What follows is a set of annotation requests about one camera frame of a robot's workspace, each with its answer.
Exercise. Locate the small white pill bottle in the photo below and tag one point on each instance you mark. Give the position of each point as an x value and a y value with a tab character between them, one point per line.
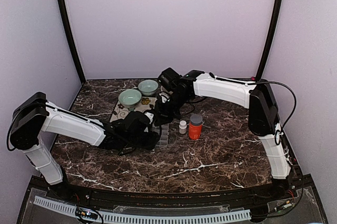
182	127

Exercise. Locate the white slotted cable duct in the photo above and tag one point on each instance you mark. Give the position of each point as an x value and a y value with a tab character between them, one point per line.
86	215

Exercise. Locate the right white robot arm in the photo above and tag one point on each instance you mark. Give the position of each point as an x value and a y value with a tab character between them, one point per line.
257	97

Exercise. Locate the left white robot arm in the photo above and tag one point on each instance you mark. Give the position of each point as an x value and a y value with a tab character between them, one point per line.
38	115

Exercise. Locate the light green ceramic bowl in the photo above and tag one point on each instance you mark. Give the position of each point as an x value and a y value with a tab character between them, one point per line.
130	98

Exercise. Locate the blue striped ceramic bowl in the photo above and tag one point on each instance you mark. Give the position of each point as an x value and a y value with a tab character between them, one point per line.
148	87

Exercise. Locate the floral rectangular ceramic plate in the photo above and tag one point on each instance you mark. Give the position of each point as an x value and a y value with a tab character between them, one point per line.
120	111

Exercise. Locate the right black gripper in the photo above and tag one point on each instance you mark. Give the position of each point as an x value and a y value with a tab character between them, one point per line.
163	117

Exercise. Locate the black frame post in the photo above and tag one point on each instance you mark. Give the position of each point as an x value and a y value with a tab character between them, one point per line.
70	40
269	39

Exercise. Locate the left black frame post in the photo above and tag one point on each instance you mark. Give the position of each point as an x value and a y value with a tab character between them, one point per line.
70	40

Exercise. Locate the black front rail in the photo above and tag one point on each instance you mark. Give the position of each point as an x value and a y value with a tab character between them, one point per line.
253	197

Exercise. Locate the orange pill bottle grey cap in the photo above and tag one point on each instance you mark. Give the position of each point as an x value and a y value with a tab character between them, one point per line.
195	126

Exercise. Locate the clear plastic pill organizer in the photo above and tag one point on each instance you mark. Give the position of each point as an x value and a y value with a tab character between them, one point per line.
164	139

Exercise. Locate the right black frame post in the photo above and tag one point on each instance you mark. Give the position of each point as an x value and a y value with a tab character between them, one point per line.
269	39

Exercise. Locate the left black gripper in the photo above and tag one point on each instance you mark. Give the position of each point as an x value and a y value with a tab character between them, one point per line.
151	144

